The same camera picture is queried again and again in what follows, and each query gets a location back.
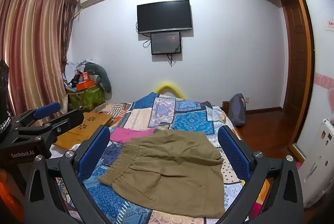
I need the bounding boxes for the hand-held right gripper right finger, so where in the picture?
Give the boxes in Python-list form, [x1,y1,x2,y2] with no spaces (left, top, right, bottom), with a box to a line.
[218,125,304,224]

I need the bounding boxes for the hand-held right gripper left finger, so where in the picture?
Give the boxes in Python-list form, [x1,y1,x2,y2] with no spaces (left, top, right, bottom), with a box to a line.
[23,125,111,224]

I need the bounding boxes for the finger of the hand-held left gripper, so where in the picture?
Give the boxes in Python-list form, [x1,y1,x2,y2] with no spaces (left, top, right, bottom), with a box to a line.
[10,102,61,128]
[14,110,84,141]

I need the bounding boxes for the khaki elastic-waist shorts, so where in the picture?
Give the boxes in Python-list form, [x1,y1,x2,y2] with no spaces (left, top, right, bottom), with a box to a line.
[98,130,226,218]

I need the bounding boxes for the wooden lap table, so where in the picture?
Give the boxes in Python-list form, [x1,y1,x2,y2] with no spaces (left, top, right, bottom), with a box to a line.
[53,112,115,150]

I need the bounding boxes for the green patterned bag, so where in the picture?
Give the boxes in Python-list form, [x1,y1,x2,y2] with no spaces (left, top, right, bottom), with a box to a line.
[67,84,106,112]

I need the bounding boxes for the pink cloth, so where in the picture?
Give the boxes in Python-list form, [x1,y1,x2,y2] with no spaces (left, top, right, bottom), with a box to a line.
[110,127,157,143]

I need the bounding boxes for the orange box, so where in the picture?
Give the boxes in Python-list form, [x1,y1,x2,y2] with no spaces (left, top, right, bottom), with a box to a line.
[76,72,96,91]

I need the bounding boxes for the grey backpack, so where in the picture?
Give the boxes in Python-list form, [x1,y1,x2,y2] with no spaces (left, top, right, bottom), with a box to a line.
[228,94,247,127]

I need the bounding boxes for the orange striped blanket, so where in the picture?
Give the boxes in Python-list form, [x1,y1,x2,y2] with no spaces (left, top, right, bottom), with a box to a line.
[95,102,133,127]

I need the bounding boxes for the orange red cloth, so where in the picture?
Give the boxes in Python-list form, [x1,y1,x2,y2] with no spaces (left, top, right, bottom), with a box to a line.
[0,169,25,215]

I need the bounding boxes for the blue patchwork blanket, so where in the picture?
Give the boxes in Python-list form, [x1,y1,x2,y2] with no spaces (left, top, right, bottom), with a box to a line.
[49,92,274,224]

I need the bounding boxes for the striped pink curtain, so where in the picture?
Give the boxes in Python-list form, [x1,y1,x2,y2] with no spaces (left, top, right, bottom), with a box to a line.
[0,0,69,120]

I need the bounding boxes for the brown patterned curtain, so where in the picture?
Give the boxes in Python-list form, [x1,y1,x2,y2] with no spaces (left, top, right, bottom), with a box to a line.
[61,0,79,89]

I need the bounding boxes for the wooden door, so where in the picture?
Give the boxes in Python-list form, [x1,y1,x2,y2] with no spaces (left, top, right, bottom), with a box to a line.
[281,1,310,112]

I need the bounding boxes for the small black monitor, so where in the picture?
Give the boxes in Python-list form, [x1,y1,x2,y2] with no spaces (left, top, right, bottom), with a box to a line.
[151,31,182,55]

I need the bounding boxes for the frosted sliding wardrobe door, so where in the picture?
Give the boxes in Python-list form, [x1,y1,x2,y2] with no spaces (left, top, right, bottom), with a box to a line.
[283,0,334,162]

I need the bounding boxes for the yellow foam ring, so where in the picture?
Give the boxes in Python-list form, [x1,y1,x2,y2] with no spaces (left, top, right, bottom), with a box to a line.
[155,80,187,98]

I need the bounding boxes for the black wall television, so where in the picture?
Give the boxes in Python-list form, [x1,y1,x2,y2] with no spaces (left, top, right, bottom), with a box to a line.
[137,0,194,34]

